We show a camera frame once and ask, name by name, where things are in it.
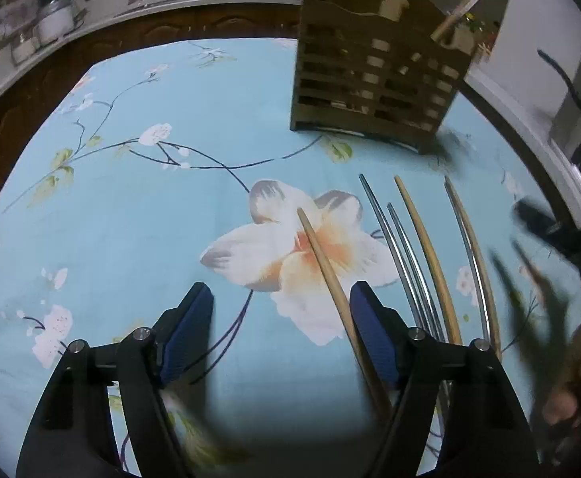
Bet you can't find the wooden slatted utensil holder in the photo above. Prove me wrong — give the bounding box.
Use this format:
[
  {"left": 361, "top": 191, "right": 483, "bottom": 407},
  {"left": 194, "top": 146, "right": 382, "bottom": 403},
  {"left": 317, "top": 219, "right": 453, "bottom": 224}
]
[{"left": 289, "top": 0, "right": 476, "bottom": 156}]

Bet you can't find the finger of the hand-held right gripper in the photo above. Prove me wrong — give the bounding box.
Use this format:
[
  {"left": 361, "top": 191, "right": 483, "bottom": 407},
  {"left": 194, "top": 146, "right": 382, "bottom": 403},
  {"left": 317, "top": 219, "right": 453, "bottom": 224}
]
[
  {"left": 489, "top": 241, "right": 572, "bottom": 384},
  {"left": 513, "top": 198, "right": 576, "bottom": 251}
]

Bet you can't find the white rice cooker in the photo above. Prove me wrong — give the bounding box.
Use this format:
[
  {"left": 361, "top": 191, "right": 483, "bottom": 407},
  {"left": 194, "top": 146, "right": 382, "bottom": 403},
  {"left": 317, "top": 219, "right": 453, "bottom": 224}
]
[{"left": 36, "top": 0, "right": 75, "bottom": 47}]

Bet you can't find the glass jar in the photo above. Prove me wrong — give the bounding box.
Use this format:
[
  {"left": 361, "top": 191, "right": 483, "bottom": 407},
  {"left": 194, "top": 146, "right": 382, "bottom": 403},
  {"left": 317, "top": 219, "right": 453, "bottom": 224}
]
[{"left": 14, "top": 34, "right": 35, "bottom": 64}]

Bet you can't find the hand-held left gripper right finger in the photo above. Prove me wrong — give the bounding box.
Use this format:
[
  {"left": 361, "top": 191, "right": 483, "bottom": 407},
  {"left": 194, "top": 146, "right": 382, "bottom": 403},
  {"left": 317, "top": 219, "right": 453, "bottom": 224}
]
[{"left": 349, "top": 282, "right": 540, "bottom": 478}]

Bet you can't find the black wok with handle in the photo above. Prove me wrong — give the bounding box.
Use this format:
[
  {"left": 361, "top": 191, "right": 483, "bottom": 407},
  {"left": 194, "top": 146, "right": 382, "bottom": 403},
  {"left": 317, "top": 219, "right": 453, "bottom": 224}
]
[{"left": 538, "top": 48, "right": 581, "bottom": 126}]

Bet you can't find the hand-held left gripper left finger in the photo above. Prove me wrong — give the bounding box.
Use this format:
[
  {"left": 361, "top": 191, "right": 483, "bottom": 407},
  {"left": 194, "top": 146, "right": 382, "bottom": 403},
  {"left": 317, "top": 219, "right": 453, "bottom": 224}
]
[{"left": 16, "top": 282, "right": 215, "bottom": 478}]

